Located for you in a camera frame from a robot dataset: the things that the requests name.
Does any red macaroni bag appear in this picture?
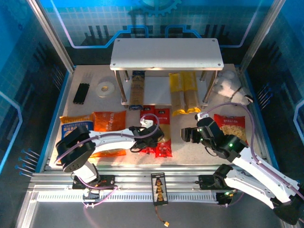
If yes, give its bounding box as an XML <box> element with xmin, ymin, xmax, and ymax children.
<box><xmin>213</xmin><ymin>114</ymin><xmax>249</xmax><ymax>146</ymax></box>

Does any yellow spaghetti pack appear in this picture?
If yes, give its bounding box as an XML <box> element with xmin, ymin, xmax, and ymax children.
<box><xmin>181</xmin><ymin>71</ymin><xmax>201</xmax><ymax>114</ymax></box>
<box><xmin>168</xmin><ymin>72</ymin><xmax>187</xmax><ymax>117</ymax></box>

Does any orange pasta bag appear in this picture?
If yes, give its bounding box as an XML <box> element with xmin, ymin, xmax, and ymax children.
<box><xmin>91</xmin><ymin>110</ymin><xmax>127</xmax><ymax>158</ymax></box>

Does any blue spaghetti pack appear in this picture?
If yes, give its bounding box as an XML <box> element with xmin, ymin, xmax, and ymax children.
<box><xmin>129</xmin><ymin>70</ymin><xmax>146</xmax><ymax>112</ymax></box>

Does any blue orecchiette pasta bag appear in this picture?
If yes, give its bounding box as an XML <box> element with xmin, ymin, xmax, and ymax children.
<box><xmin>59</xmin><ymin>115</ymin><xmax>95</xmax><ymax>143</ymax></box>

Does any white shelf top board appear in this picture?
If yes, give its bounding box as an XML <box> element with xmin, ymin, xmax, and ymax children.
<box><xmin>110</xmin><ymin>38</ymin><xmax>224</xmax><ymax>71</ymax></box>

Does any black board with orange buttons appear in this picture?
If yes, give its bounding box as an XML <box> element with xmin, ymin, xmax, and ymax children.
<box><xmin>151</xmin><ymin>172</ymin><xmax>169</xmax><ymax>206</ymax></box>

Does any white adhesive tape roll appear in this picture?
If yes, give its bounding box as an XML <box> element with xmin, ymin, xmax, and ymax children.
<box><xmin>96</xmin><ymin>81</ymin><xmax>116</xmax><ymax>98</ymax></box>

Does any black aluminium extrusion bar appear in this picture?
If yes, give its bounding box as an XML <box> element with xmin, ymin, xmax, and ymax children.
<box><xmin>73</xmin><ymin>83</ymin><xmax>90</xmax><ymax>105</ymax></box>

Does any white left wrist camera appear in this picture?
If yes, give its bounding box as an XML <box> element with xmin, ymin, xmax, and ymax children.
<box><xmin>139</xmin><ymin>118</ymin><xmax>155</xmax><ymax>129</ymax></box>

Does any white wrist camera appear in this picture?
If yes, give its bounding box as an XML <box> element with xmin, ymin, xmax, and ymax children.
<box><xmin>139</xmin><ymin>118</ymin><xmax>155</xmax><ymax>129</ymax></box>
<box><xmin>194</xmin><ymin>112</ymin><xmax>210</xmax><ymax>121</ymax></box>

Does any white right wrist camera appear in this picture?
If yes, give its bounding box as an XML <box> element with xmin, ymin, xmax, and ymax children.
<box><xmin>194</xmin><ymin>112</ymin><xmax>210</xmax><ymax>121</ymax></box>

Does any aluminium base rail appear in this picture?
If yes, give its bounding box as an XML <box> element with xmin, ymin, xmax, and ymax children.
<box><xmin>28</xmin><ymin>165</ymin><xmax>283</xmax><ymax>193</ymax></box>

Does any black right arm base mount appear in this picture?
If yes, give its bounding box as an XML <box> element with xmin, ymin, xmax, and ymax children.
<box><xmin>198</xmin><ymin>174</ymin><xmax>226</xmax><ymax>190</ymax></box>

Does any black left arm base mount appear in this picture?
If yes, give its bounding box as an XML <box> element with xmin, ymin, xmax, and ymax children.
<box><xmin>72</xmin><ymin>174</ymin><xmax>117</xmax><ymax>190</ymax></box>

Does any white slotted cable duct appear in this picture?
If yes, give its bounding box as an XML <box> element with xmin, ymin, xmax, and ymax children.
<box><xmin>35</xmin><ymin>191</ymin><xmax>220</xmax><ymax>203</ymax></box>

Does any wire with yellow connector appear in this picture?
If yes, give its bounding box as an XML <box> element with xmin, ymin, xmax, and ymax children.
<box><xmin>155</xmin><ymin>205</ymin><xmax>171</xmax><ymax>228</ymax></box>

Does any aluminium frame post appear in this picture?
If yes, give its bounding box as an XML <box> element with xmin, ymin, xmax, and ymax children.
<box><xmin>28</xmin><ymin>0</ymin><xmax>76</xmax><ymax>74</ymax></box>
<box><xmin>239</xmin><ymin>0</ymin><xmax>287</xmax><ymax>72</ymax></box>

